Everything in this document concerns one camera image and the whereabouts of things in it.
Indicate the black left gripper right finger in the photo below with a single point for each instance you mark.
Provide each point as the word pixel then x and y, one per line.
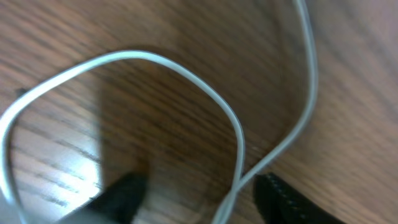
pixel 280 203

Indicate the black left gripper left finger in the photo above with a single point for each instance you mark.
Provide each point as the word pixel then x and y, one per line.
pixel 118 204

